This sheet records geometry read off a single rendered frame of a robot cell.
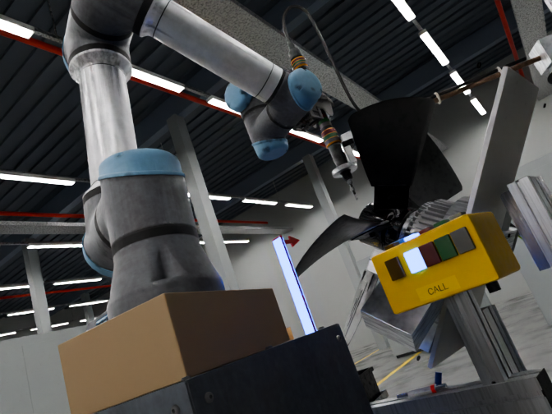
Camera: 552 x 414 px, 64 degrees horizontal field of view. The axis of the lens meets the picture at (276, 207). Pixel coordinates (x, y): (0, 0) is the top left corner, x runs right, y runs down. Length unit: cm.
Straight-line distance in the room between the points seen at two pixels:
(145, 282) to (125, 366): 9
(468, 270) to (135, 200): 44
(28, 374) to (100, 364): 653
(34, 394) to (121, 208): 655
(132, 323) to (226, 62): 52
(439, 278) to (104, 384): 44
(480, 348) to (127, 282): 47
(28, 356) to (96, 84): 642
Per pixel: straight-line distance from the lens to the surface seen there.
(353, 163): 117
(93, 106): 86
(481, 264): 61
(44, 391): 716
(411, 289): 65
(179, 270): 55
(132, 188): 60
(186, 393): 39
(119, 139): 81
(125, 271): 57
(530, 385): 67
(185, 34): 87
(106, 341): 57
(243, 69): 87
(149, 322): 51
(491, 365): 68
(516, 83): 113
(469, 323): 67
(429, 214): 111
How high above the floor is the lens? 100
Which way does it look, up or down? 16 degrees up
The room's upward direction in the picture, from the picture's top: 20 degrees counter-clockwise
